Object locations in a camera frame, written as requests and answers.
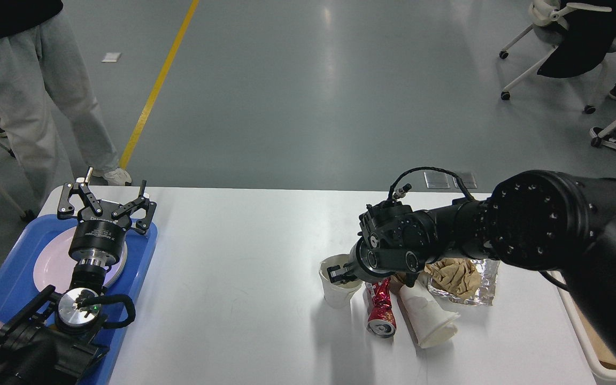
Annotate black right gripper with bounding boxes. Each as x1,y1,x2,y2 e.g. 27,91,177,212
327,238,394,283

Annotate white paper cup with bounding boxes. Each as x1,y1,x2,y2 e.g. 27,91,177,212
319,254,363,309
399,281,460,349

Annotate floor outlet cover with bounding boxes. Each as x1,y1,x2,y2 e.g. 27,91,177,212
450,172,478,189
423,170,450,189

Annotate right floor outlet cover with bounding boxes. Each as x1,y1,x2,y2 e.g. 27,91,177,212
450,172,478,189

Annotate lying white paper cup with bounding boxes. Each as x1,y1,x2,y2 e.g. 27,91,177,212
399,281,460,349

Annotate brown paper bag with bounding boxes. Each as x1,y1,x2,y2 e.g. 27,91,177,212
575,307,616,370

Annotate person in grey trousers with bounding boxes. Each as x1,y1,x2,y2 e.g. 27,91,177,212
0,1,132,203

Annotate brown paper ball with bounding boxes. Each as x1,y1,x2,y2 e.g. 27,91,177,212
391,272,409,287

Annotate pink plate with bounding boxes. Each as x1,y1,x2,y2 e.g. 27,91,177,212
34,232,128,294

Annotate crushed red soda can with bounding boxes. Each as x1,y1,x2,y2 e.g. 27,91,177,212
365,278,397,338

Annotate brown paper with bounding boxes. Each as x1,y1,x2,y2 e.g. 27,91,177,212
425,258,482,300

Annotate left floor outlet cover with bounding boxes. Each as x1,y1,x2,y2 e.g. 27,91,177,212
423,170,450,189

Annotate beige plastic bin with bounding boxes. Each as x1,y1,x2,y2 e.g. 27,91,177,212
558,288,616,384

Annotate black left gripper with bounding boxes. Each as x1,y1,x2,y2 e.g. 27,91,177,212
57,167,157,266

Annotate blue plastic tray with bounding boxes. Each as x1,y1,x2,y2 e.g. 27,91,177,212
0,214,158,384

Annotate silver foil wrapper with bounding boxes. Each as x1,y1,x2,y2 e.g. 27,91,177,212
423,259,499,306

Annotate white office chair right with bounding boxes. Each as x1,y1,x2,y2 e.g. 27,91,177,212
498,1,616,114

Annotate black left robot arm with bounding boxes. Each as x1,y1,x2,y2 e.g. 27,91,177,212
0,177,157,384

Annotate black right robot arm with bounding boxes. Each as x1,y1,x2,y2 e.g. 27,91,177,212
327,169,616,356

